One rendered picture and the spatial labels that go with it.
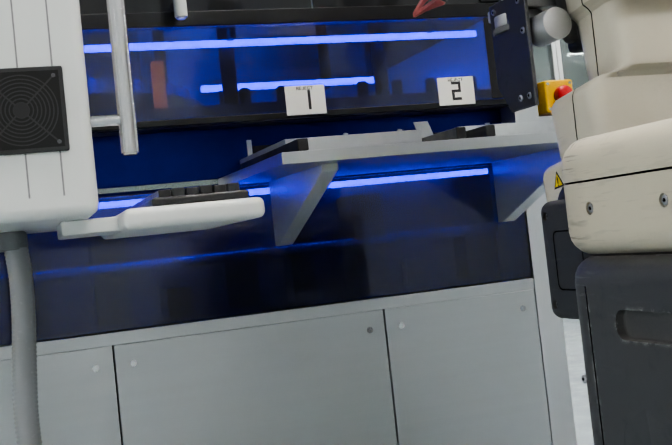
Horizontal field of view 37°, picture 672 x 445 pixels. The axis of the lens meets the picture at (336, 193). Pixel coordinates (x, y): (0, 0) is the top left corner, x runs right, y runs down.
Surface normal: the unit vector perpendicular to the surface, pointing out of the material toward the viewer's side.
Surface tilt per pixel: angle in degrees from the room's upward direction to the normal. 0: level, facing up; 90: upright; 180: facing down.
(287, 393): 90
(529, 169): 90
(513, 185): 90
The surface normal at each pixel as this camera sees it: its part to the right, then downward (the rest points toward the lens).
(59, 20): 0.29, -0.07
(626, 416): -0.94, 0.09
